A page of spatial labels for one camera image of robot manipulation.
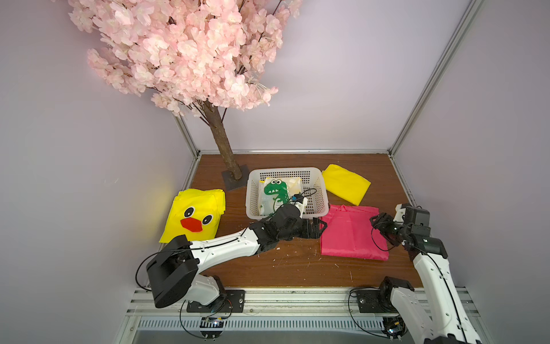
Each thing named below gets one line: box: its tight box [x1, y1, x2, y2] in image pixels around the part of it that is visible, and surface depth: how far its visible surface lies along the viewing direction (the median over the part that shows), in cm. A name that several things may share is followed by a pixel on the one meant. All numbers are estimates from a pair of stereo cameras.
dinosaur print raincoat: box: [258, 177, 303, 216], surface depth 99 cm
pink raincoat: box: [319, 204, 389, 261], surface depth 88 cm
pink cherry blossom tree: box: [68, 0, 303, 181], surface depth 53 cm
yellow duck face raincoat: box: [158, 188, 226, 244], surface depth 97 cm
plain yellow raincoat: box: [322, 164, 372, 206], surface depth 108 cm
